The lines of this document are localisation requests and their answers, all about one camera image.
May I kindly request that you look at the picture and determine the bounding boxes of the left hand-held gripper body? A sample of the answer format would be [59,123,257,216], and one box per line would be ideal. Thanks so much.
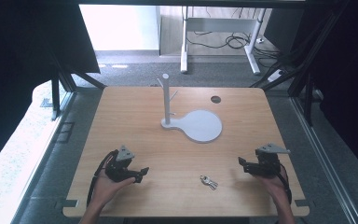
[104,145,142,184]

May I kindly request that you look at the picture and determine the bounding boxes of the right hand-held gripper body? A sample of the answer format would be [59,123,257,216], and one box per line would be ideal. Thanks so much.
[252,143,292,179]

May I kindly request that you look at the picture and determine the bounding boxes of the person's right hand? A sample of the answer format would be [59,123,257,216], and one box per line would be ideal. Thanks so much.
[254,166,289,203]

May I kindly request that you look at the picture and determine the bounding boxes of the person's left hand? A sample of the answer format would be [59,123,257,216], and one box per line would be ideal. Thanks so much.
[90,170,137,210]

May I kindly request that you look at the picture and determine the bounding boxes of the silver bunch of keys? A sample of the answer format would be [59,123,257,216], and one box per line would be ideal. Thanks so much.
[200,175,219,191]

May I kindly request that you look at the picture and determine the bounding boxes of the white key stand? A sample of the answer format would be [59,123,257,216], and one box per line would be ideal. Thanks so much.
[156,73,224,144]

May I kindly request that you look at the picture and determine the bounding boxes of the white power strip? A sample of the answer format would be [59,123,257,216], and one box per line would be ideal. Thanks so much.
[267,69,286,83]

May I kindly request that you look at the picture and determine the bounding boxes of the dark curtain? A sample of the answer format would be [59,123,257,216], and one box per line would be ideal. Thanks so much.
[0,0,101,178]
[262,0,358,183]

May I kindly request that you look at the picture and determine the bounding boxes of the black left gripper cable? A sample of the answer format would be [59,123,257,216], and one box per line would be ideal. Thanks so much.
[86,149,119,207]

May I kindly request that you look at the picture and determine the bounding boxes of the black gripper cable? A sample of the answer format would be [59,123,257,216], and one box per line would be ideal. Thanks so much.
[86,149,119,207]
[276,166,294,205]

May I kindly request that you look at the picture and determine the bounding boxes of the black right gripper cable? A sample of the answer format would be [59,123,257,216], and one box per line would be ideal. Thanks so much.
[276,166,294,205]

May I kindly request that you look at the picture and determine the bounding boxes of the black metal frame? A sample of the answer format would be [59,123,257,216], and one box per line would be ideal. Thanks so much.
[250,0,351,127]
[48,50,107,122]

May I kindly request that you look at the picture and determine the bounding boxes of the black floor cables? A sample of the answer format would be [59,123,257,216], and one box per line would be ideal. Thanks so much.
[186,7,281,68]

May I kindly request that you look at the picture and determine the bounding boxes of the white desk frame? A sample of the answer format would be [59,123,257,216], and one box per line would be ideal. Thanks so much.
[180,6,267,76]

